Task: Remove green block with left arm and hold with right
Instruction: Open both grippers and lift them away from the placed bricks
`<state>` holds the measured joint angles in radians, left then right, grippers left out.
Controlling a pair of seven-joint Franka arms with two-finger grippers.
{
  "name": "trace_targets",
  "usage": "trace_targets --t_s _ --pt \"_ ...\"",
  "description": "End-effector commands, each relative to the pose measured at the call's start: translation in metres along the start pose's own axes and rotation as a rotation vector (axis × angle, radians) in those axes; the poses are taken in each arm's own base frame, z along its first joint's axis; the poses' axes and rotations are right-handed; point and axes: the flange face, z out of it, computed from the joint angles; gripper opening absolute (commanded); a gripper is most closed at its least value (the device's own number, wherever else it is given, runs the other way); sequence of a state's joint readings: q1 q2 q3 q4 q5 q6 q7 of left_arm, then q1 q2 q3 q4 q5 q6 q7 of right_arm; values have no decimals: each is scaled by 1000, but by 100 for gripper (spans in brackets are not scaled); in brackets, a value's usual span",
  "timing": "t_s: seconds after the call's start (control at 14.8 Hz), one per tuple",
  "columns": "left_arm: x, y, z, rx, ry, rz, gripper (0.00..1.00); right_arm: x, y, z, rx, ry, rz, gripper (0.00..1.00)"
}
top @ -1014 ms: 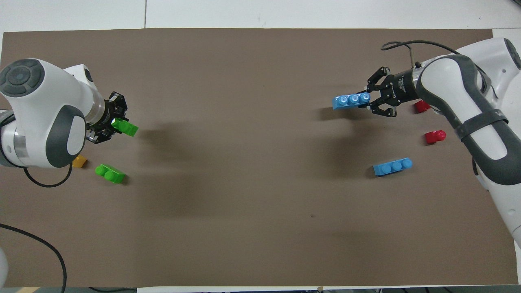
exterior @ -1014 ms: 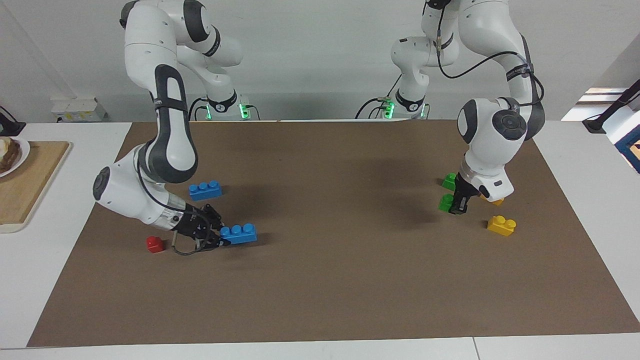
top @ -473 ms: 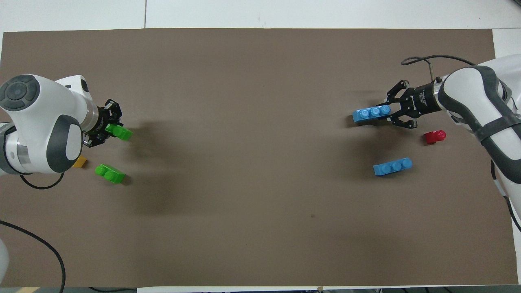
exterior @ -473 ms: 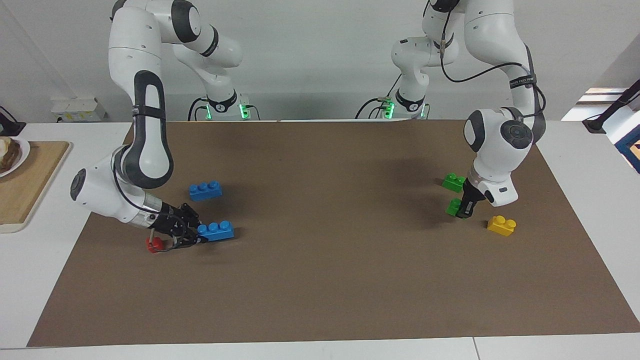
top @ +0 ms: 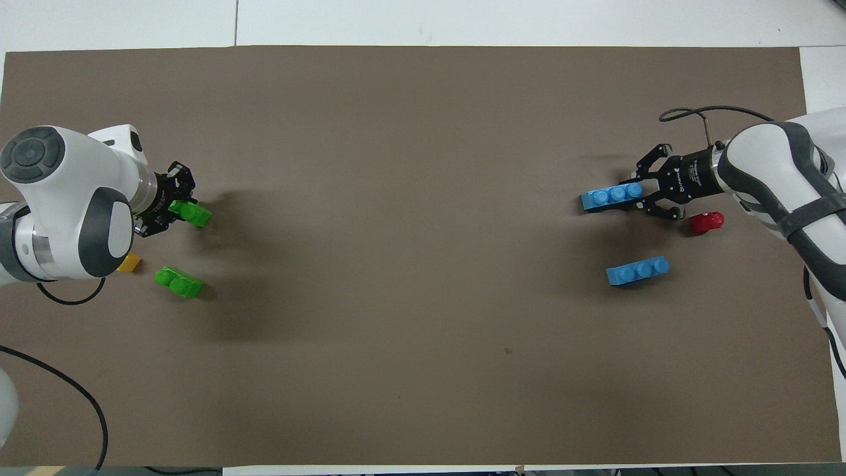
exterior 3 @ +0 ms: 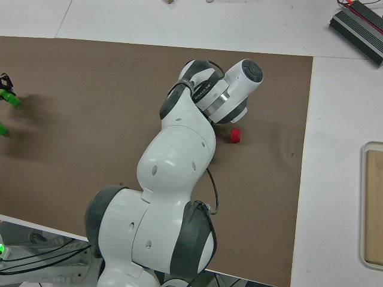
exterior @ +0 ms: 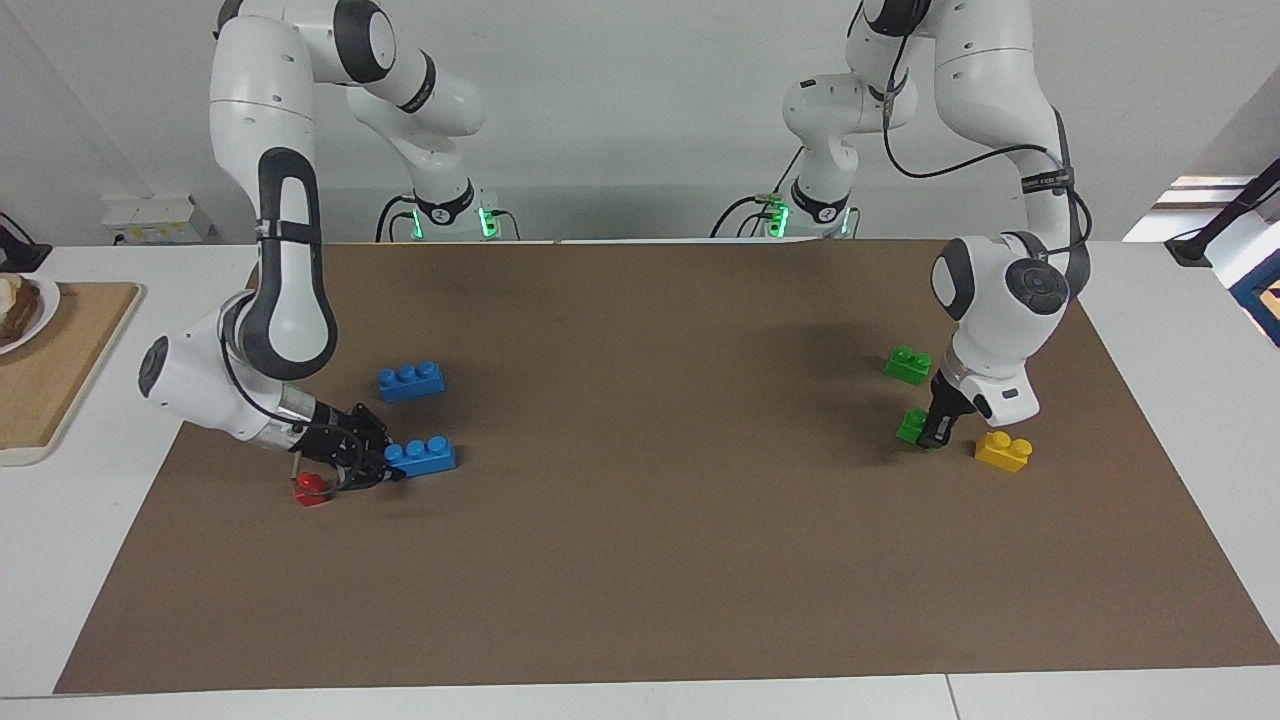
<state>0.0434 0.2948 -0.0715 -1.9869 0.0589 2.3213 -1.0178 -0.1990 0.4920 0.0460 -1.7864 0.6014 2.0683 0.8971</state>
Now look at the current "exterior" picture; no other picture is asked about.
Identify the black stand foot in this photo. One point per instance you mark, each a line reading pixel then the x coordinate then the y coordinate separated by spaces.
pixel 18 250

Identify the toasted bread slice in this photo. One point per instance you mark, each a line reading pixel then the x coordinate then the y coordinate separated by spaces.
pixel 15 310

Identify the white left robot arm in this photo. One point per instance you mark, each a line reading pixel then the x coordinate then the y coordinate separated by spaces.
pixel 1000 90

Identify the wooden cutting board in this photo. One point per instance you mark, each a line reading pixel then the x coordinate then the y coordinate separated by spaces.
pixel 60 380

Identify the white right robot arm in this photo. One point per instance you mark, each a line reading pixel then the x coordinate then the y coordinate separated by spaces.
pixel 290 120

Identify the blue framed box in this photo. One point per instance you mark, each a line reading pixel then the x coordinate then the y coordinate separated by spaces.
pixel 1262 310

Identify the brown paper table mat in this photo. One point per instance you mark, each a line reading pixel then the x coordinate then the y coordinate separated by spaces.
pixel 650 560

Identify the green two-stud toy block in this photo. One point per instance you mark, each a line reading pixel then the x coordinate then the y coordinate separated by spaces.
pixel 907 366
pixel 910 426

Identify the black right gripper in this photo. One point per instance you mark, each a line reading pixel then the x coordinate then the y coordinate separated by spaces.
pixel 335 440

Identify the red small toy block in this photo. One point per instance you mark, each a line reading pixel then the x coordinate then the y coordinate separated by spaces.
pixel 310 489

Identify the white plate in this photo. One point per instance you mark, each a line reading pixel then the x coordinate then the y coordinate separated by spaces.
pixel 42 310

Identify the black rod stand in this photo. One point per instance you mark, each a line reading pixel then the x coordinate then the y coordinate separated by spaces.
pixel 1235 208

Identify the yellow two-stud toy block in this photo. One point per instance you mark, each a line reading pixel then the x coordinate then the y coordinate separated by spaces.
pixel 1003 451

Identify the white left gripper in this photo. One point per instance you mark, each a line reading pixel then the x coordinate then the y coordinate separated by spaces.
pixel 1005 405

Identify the blue three-stud toy block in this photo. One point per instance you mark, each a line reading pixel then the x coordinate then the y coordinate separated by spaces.
pixel 411 381
pixel 428 457

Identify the white wall socket strip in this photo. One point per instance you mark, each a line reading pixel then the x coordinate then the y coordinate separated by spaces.
pixel 155 220

